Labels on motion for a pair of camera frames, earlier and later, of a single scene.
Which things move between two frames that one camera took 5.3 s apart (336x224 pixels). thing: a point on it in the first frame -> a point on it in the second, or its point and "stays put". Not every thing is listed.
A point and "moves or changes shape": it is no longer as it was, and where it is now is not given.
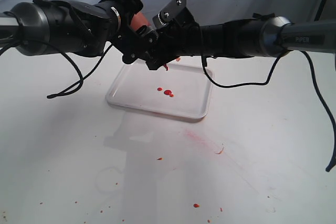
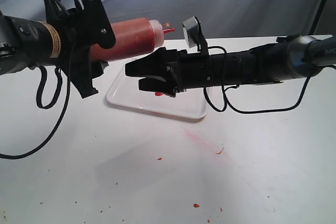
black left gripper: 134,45 -> 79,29
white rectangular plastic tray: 179,91 stays put
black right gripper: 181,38 -> 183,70
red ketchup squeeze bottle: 139,20 moves or changes shape
